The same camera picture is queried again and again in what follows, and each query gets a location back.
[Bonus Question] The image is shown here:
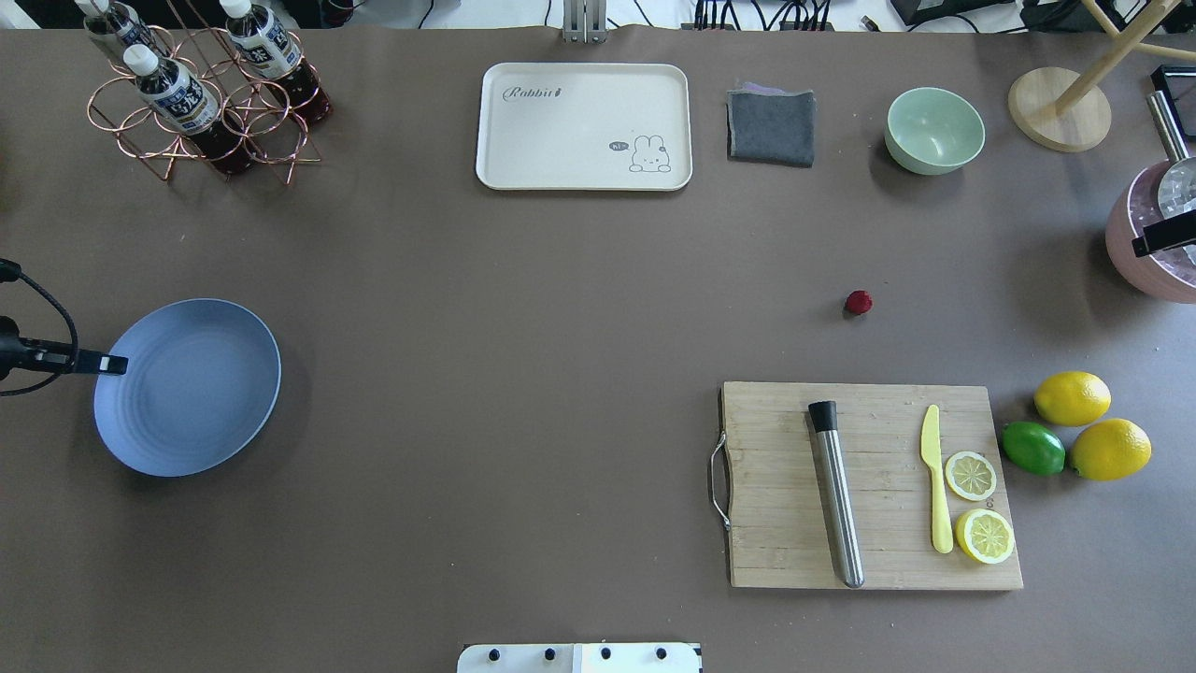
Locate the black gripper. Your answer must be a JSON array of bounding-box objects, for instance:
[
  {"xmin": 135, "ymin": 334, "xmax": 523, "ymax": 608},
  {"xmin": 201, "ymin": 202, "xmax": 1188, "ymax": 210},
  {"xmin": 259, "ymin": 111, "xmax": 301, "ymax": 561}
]
[{"xmin": 1, "ymin": 316, "xmax": 129, "ymax": 380}]

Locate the blue plate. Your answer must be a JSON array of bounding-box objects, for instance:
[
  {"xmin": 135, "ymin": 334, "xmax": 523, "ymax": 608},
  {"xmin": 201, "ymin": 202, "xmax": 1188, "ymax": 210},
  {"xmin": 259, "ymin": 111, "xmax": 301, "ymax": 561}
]
[{"xmin": 93, "ymin": 298, "xmax": 282, "ymax": 478}]

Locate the red strawberry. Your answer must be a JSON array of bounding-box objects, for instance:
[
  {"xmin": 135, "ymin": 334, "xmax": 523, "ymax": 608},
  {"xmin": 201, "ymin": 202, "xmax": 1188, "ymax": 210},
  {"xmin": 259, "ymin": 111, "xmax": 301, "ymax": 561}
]
[{"xmin": 843, "ymin": 290, "xmax": 873, "ymax": 316}]

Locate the dark drink bottle top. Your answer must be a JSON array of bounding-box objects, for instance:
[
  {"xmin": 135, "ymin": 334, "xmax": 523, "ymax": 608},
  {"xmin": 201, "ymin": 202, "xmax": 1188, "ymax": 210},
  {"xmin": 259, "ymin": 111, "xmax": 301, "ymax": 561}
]
[{"xmin": 122, "ymin": 44, "xmax": 255, "ymax": 175}]

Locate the dark drink bottle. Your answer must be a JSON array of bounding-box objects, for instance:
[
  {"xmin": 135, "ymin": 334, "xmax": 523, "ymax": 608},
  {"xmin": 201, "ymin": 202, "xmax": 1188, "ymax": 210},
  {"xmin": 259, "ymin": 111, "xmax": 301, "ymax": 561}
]
[
  {"xmin": 77, "ymin": 0, "xmax": 167, "ymax": 71},
  {"xmin": 221, "ymin": 1, "xmax": 332, "ymax": 126},
  {"xmin": 122, "ymin": 44, "xmax": 255, "ymax": 175}
]

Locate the dark drink bottle lower right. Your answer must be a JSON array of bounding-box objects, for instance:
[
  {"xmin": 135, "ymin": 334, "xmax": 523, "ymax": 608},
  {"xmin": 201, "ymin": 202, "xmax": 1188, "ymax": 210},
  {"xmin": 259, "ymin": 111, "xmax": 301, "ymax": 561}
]
[{"xmin": 77, "ymin": 0, "xmax": 167, "ymax": 71}]

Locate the dark drink bottle lower left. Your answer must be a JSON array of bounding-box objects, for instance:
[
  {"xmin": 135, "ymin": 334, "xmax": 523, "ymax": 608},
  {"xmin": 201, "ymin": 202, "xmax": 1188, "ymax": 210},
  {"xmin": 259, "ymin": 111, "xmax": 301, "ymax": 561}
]
[{"xmin": 221, "ymin": 1, "xmax": 332, "ymax": 126}]

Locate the cream rabbit tray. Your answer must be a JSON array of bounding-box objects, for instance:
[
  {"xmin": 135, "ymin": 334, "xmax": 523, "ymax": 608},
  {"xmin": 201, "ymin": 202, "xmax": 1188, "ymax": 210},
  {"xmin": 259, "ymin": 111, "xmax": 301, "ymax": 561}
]
[{"xmin": 475, "ymin": 63, "xmax": 692, "ymax": 192}]

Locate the grey folded cloth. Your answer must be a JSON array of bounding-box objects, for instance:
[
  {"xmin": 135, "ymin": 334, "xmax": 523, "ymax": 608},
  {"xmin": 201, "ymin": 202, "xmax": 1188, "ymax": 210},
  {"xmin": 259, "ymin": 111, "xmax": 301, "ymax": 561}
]
[{"xmin": 726, "ymin": 82, "xmax": 817, "ymax": 169}]

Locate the steel muddler black tip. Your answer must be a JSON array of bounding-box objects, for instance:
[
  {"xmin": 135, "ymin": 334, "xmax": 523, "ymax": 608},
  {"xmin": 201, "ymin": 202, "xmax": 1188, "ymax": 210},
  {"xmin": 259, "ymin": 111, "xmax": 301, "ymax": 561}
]
[{"xmin": 808, "ymin": 400, "xmax": 864, "ymax": 589}]

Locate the yellow plastic knife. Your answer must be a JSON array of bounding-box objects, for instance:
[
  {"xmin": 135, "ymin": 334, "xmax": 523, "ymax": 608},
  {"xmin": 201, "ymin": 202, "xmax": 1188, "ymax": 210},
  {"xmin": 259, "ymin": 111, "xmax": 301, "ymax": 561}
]
[{"xmin": 919, "ymin": 404, "xmax": 954, "ymax": 553}]

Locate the green bowl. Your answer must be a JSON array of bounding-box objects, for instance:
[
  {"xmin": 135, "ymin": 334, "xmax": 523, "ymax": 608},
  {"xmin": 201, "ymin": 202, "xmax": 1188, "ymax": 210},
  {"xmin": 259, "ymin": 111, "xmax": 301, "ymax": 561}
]
[{"xmin": 885, "ymin": 88, "xmax": 987, "ymax": 176}]

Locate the lemon slice lower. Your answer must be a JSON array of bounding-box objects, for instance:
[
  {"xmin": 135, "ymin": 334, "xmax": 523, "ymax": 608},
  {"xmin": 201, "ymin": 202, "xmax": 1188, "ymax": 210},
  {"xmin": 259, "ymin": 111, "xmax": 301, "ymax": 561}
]
[{"xmin": 944, "ymin": 451, "xmax": 997, "ymax": 502}]

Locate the lemon half upper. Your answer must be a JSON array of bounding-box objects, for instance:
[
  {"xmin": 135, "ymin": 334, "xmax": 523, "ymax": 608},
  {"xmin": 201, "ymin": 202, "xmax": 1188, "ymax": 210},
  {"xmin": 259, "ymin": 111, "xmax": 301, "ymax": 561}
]
[{"xmin": 954, "ymin": 508, "xmax": 1015, "ymax": 564}]

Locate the green lime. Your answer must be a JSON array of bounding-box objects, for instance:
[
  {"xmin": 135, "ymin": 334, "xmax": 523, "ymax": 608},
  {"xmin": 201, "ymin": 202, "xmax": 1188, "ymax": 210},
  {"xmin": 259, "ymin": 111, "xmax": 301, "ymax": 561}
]
[{"xmin": 1001, "ymin": 421, "xmax": 1064, "ymax": 476}]

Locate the yellow lemon lower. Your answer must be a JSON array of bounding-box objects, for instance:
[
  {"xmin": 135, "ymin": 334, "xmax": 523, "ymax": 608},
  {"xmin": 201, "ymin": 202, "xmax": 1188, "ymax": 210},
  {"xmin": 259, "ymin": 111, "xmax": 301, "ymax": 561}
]
[{"xmin": 1032, "ymin": 371, "xmax": 1112, "ymax": 427}]

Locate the yellow lemon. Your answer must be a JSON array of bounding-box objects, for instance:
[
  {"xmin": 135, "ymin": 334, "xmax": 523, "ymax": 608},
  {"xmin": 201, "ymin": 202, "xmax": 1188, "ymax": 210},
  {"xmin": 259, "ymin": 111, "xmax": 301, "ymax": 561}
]
[
  {"xmin": 1032, "ymin": 371, "xmax": 1112, "ymax": 427},
  {"xmin": 1070, "ymin": 418, "xmax": 1152, "ymax": 481}
]

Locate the wooden stand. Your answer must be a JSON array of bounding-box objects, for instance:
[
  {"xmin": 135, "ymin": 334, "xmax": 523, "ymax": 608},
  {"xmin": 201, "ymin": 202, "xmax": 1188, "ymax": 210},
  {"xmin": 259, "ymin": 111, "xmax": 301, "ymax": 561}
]
[{"xmin": 1007, "ymin": 1, "xmax": 1192, "ymax": 152}]

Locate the yellow lemon upper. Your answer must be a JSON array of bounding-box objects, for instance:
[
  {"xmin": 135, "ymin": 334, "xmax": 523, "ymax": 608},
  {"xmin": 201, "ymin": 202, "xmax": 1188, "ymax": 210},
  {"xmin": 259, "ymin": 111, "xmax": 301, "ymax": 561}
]
[{"xmin": 1070, "ymin": 418, "xmax": 1152, "ymax": 481}]

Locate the pink ice bucket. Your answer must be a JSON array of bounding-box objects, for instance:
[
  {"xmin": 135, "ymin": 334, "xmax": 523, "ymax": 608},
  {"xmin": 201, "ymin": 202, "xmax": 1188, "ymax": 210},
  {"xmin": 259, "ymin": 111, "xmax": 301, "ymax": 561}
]
[{"xmin": 1104, "ymin": 160, "xmax": 1196, "ymax": 305}]

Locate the steel ice scoop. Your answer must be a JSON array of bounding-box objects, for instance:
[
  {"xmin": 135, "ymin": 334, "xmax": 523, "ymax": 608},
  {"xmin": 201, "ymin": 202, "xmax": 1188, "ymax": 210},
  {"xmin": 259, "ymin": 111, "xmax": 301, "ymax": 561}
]
[{"xmin": 1147, "ymin": 91, "xmax": 1195, "ymax": 219}]

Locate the black cable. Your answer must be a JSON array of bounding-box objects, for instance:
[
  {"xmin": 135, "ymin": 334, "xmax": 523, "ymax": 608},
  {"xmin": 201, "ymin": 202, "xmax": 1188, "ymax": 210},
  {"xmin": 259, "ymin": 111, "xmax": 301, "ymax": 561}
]
[{"xmin": 0, "ymin": 259, "xmax": 80, "ymax": 397}]

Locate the copper wire bottle rack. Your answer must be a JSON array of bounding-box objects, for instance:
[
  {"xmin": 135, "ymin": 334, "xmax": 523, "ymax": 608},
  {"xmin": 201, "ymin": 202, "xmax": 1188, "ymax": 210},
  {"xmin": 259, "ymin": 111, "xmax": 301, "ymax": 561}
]
[{"xmin": 86, "ymin": 1, "xmax": 321, "ymax": 184}]

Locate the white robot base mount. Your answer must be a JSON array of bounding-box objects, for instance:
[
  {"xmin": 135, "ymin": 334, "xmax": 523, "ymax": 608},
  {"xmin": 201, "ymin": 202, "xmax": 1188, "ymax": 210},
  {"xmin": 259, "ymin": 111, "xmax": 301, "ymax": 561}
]
[{"xmin": 456, "ymin": 640, "xmax": 704, "ymax": 672}]

